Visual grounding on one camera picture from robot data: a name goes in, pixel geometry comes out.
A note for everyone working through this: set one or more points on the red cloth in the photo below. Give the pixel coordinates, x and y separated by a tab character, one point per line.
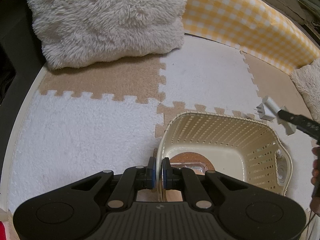
3	231

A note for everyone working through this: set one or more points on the person's right hand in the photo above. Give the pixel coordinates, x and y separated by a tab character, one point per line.
317	172

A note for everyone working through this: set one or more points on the clear plastic case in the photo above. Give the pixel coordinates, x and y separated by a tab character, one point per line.
192	167

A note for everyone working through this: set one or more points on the fluffy white pillow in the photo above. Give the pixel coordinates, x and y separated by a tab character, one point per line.
105	22
308	82

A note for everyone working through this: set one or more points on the grey plastic plug case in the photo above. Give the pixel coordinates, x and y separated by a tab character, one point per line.
287	128

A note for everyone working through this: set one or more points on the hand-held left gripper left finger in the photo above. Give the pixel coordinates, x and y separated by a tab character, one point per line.
150	178

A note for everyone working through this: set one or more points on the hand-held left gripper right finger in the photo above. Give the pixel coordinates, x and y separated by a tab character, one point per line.
167	178

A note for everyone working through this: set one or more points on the round cork coaster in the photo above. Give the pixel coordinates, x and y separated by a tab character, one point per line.
187	158

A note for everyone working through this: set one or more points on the yellow gingham bed cover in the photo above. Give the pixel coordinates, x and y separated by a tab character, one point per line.
240	12

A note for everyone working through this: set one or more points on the cream plastic basket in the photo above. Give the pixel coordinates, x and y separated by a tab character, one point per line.
225	135

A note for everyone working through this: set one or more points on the black low cabinet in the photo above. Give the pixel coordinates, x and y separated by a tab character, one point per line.
17	55

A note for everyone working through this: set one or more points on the white charger plug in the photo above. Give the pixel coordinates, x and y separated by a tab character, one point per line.
268	107

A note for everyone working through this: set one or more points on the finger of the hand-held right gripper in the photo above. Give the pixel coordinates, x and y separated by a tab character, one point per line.
300	123

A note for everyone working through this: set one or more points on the beige white foam mat tiles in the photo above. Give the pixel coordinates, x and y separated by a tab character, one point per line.
75	135

